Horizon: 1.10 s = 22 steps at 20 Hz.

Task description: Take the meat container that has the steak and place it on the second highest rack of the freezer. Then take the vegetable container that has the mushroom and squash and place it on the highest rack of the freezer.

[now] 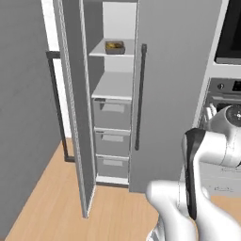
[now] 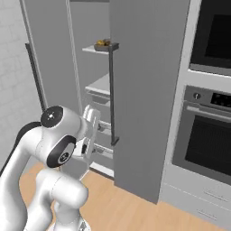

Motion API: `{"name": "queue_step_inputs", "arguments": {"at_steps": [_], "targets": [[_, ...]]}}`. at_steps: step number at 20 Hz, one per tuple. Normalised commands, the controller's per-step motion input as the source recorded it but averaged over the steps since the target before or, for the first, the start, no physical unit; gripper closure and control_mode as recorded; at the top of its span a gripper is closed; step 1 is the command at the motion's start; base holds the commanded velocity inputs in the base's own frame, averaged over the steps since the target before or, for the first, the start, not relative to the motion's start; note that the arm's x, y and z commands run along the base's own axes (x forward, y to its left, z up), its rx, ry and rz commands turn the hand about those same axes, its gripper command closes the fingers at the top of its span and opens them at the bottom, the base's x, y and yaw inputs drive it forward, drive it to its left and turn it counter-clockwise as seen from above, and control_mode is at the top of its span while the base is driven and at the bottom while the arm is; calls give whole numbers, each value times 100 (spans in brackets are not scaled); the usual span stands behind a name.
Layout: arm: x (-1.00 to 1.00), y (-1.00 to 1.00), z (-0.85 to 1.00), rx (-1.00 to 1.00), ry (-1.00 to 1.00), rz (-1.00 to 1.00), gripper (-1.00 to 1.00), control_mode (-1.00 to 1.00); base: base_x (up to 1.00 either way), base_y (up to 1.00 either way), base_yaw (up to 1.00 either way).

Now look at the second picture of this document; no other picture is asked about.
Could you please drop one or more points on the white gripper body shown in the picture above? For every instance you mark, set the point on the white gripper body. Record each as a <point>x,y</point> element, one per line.
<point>93,120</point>

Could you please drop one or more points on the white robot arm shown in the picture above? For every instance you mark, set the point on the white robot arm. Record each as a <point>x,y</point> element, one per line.
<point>27,156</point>

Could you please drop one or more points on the thin white fridge rack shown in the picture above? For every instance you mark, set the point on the thin white fridge rack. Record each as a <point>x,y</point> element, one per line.
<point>90,49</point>

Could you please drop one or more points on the dark container with yellow food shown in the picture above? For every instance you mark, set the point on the dark container with yellow food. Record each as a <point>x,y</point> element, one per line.
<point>103,45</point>

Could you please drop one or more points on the grey fridge drawer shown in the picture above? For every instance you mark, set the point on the grey fridge drawer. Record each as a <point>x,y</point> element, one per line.
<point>104,150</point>
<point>105,126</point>

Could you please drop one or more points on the thick white fridge shelf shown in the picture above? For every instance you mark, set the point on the thick white fridge shelf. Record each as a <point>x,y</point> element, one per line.
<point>100,85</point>

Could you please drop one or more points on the grey wide fridge door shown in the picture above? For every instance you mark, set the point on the grey wide fridge door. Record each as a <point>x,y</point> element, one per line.
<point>147,90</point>

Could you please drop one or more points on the grey narrow fridge door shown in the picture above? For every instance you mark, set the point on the grey narrow fridge door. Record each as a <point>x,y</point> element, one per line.
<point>51,45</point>

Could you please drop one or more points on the grey fridge cabinet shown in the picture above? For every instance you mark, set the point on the grey fridge cabinet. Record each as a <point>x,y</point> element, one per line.
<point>90,24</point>

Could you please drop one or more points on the dark oven knob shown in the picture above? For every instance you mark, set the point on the dark oven knob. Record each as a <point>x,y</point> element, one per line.
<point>196,96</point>

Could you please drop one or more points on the steel built-in oven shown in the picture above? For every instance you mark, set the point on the steel built-in oven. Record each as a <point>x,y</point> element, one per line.
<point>204,135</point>

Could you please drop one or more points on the white drawer front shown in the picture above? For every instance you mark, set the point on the white drawer front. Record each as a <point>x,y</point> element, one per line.
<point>198,186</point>
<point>186,207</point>

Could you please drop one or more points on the black built-in microwave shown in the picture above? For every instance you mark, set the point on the black built-in microwave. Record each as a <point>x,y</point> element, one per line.
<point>213,33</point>

